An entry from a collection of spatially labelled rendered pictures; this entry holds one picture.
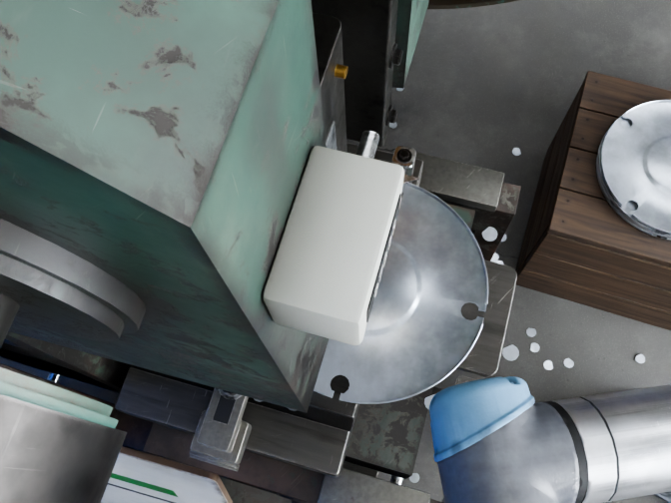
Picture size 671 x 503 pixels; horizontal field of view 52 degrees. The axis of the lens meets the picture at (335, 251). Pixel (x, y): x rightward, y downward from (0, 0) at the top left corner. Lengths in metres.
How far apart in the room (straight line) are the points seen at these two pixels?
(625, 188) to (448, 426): 0.99
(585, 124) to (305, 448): 0.92
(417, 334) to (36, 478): 0.63
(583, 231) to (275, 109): 1.20
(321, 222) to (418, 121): 1.59
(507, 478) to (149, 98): 0.37
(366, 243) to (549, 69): 1.75
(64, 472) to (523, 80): 1.80
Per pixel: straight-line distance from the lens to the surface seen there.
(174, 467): 1.03
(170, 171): 0.17
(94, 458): 0.27
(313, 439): 0.88
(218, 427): 0.85
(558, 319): 1.70
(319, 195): 0.27
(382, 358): 0.82
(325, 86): 0.51
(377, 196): 0.27
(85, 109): 0.16
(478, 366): 0.83
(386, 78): 0.58
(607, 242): 1.40
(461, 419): 0.49
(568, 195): 1.42
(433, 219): 0.87
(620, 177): 1.43
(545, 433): 0.50
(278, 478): 0.97
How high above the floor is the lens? 1.58
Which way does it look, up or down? 70 degrees down
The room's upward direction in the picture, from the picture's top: 6 degrees counter-clockwise
